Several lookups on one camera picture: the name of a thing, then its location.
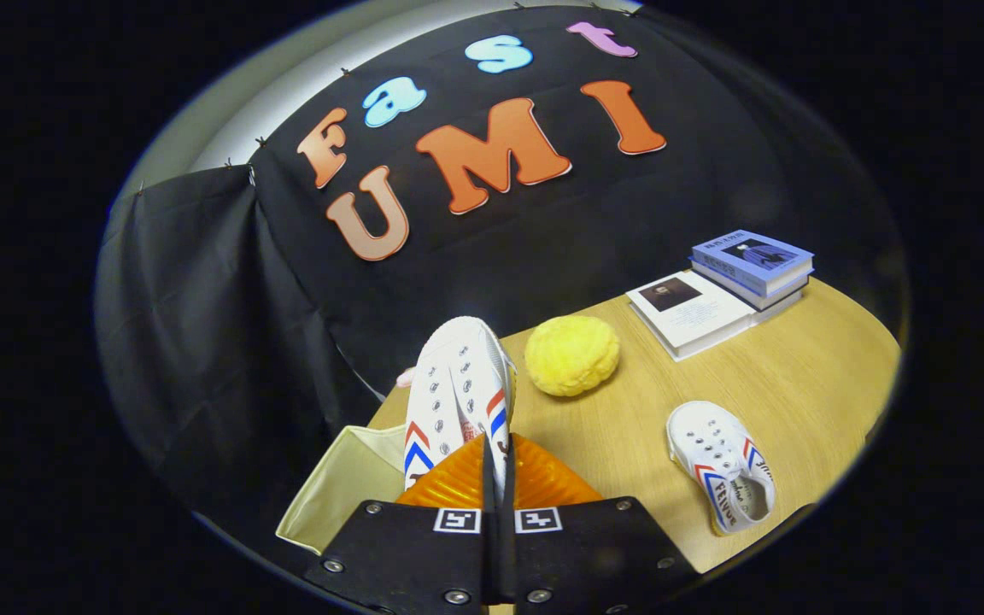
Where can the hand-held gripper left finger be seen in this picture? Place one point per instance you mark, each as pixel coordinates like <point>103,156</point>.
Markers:
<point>424,559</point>

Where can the white portrait cover book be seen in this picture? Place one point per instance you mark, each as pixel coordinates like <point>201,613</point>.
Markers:
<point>697,320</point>

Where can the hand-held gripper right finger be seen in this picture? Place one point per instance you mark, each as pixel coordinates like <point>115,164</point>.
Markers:
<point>577,555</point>

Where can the plain white book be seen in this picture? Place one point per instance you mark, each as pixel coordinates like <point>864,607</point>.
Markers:
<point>778,315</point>

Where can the white canvas shoe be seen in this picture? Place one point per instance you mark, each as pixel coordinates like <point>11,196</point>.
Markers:
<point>458,376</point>
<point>714,453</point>

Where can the blue cover book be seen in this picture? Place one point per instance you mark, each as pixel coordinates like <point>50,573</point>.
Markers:
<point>748,256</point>

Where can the thin blue-edged book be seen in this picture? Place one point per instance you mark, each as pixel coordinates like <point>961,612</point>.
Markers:
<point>781,301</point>

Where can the pink and green plush toy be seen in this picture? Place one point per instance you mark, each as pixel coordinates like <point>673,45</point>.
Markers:
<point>407,377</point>

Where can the beige fabric storage box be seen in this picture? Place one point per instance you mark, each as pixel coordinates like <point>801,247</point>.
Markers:
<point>347,487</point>

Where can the yellow fluffy plush ball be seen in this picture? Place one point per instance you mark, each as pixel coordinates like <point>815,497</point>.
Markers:
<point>571,354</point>

